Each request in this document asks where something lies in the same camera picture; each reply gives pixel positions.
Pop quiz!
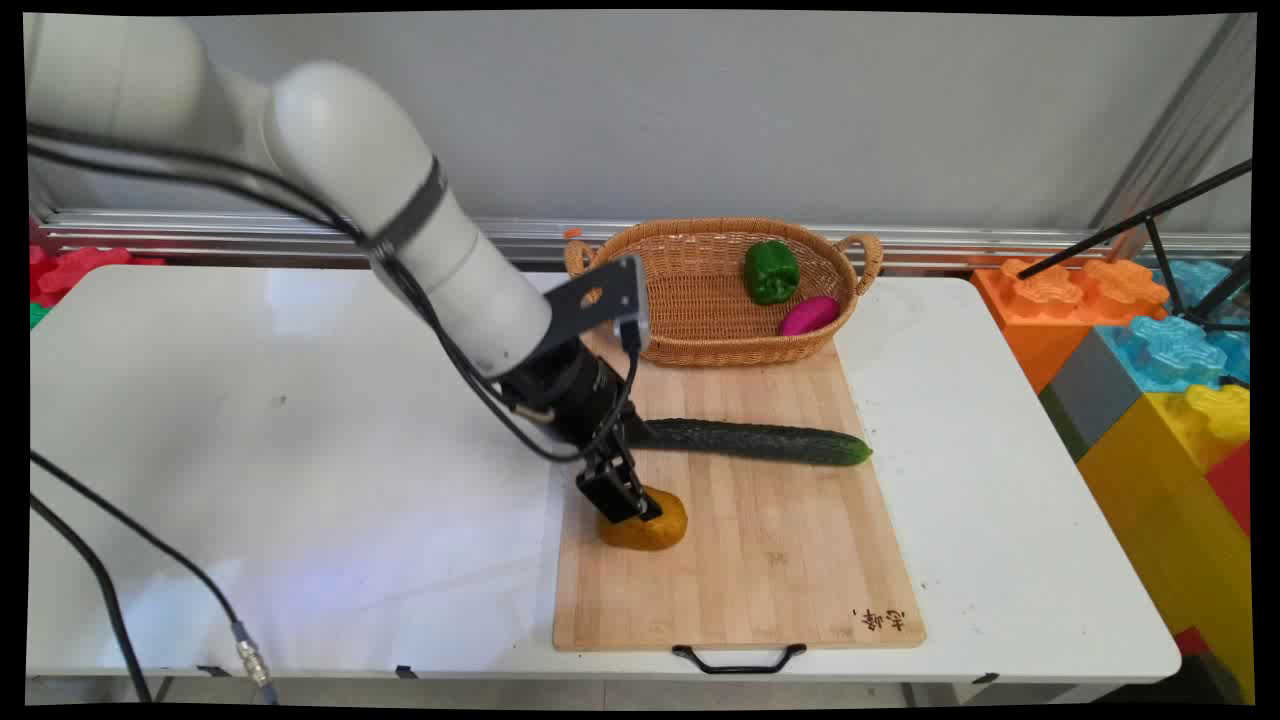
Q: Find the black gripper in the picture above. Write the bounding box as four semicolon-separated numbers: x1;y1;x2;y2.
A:
501;340;663;525

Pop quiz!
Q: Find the orange yellow mango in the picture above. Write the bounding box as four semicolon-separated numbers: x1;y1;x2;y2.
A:
598;485;689;552

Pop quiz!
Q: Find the wooden cutting board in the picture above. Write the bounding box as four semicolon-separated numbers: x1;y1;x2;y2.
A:
552;330;927;653

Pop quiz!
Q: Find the dark green cucumber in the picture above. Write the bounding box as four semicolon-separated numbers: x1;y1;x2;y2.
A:
625;418;874;467

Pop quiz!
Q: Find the woven wicker basket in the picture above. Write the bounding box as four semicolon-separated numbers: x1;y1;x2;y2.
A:
563;217;885;368

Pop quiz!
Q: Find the magenta eggplant toy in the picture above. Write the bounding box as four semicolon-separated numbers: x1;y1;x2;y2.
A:
779;295;842;337

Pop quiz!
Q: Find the green bell pepper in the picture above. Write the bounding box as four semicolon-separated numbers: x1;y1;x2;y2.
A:
743;240;801;306

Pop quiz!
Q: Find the grey foam block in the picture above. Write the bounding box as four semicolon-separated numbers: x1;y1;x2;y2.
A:
1038;328;1145;463

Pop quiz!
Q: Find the orange foam block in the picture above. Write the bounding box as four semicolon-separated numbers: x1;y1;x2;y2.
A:
971;257;1171;395

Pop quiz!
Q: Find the blue foam block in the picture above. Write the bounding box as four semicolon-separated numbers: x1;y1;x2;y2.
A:
1096;259;1253;395

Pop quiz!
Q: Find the red foam puzzle mat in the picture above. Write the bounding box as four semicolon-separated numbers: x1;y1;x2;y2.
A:
28;240;167;311

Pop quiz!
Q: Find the black tripod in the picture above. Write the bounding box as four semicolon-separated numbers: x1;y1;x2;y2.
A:
1017;160;1255;333

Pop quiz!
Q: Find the red foam block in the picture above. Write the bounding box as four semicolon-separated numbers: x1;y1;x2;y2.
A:
1204;442;1253;537

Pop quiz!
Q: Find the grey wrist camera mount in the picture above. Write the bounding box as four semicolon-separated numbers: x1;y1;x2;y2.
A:
524;254;651;373

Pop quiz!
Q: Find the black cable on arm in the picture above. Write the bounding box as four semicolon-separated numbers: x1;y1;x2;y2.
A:
26;122;642;464

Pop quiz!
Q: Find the aluminium frame rail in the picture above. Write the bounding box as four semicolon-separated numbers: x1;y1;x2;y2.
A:
32;207;1251;273

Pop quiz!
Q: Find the black cable with metal connector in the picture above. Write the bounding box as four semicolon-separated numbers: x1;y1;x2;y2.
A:
28;452;281;705

